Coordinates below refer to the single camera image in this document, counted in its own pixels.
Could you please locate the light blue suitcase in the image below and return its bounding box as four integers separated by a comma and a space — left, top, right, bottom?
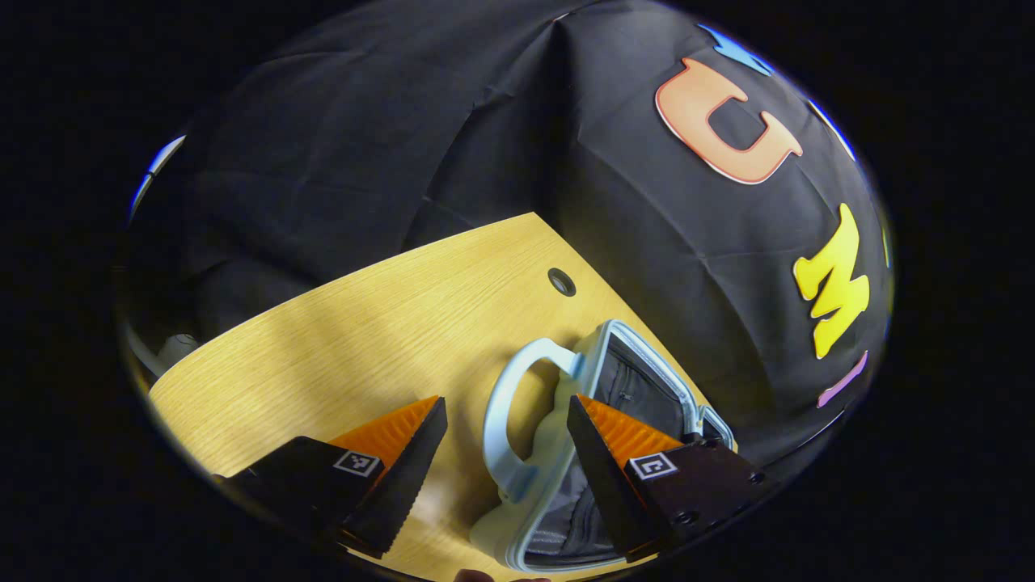
469, 319, 737, 573

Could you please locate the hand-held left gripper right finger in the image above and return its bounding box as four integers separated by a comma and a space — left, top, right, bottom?
566, 394, 781, 564

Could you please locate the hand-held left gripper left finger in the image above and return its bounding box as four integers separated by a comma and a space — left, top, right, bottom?
214, 394, 450, 560

